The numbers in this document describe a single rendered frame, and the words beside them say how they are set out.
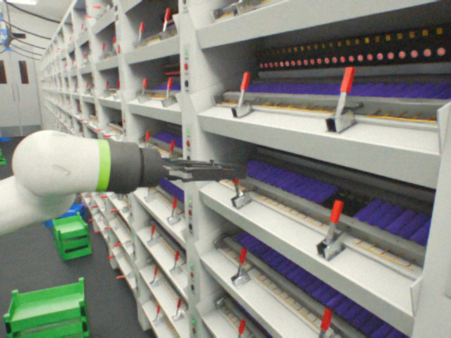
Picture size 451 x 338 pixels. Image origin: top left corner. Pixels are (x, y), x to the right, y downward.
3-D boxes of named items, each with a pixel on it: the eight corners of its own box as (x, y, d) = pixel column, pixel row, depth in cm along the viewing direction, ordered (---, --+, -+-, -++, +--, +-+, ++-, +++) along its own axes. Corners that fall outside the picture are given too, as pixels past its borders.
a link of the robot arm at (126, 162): (112, 139, 55) (101, 132, 63) (106, 208, 57) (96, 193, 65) (148, 141, 58) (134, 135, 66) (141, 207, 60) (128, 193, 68)
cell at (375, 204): (384, 208, 60) (360, 227, 58) (375, 205, 62) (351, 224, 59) (382, 200, 59) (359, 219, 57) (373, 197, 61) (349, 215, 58)
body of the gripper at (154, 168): (128, 182, 67) (173, 182, 72) (141, 193, 60) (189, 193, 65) (132, 144, 66) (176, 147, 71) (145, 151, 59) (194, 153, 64)
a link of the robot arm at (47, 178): (10, 181, 47) (13, 113, 51) (10, 210, 56) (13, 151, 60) (113, 183, 54) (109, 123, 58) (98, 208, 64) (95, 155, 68)
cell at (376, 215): (394, 212, 58) (371, 232, 56) (385, 209, 60) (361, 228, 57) (393, 203, 58) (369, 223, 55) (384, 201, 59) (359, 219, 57)
